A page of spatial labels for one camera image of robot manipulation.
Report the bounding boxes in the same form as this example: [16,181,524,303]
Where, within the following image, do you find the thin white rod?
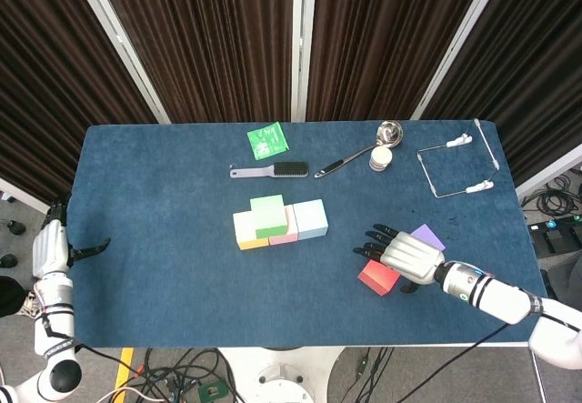
[474,118,501,171]

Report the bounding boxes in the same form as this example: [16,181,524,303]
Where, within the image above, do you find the blue fabric table cover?
[65,120,549,349]

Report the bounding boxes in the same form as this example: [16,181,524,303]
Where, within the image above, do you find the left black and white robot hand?
[31,197,112,281]

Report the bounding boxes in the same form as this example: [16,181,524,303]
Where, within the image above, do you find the light blue foam cube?
[292,198,329,241]

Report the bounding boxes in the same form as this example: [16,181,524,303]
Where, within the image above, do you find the bent metal wire frame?
[416,142,478,199]

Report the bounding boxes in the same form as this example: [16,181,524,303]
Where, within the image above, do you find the yellow foam cube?
[232,210,270,252]

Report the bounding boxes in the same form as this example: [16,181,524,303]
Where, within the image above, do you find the yellow floor tape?
[113,347,135,390]

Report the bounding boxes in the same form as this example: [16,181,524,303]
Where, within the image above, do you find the white partition post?
[67,0,172,125]
[411,0,508,120]
[290,0,318,122]

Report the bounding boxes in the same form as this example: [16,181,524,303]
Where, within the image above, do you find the black trouser leg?
[0,275,25,320]

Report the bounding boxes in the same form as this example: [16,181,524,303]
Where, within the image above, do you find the black and white sneaker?
[17,289,40,318]

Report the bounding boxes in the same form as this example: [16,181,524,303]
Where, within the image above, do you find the black device box with lights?
[529,216,574,258]

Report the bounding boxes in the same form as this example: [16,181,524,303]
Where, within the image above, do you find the steel ladle with black handle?
[314,119,405,179]

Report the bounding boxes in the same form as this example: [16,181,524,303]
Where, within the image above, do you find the green foil sachet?
[246,121,290,162]

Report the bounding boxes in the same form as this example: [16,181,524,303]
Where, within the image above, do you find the red foam cube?
[356,259,402,296]

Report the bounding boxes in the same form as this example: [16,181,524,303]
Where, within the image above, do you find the white partition rail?
[516,155,582,199]
[0,177,54,216]

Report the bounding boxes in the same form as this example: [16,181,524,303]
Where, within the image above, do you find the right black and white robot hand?
[353,223,446,295]

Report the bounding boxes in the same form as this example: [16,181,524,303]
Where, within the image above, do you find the green foam cube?
[249,195,289,239]

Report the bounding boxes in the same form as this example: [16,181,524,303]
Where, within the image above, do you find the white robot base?
[217,346,347,403]

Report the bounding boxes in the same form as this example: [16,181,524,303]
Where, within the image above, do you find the black floor cable bundle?
[131,347,240,403]
[347,347,395,403]
[522,177,582,222]

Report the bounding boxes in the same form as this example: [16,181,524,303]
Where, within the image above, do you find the grey brush with black bristles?
[229,161,309,179]

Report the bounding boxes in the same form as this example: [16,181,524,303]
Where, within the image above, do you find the purple foam cube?
[410,223,447,252]

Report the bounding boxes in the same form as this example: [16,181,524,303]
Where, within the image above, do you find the dark brown curtain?
[93,0,296,125]
[422,0,582,186]
[306,0,491,122]
[0,0,158,213]

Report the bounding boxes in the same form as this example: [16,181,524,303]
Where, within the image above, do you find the pink foam cube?
[267,205,300,246]

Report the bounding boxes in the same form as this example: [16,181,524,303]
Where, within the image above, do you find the small white jar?
[369,146,393,172]

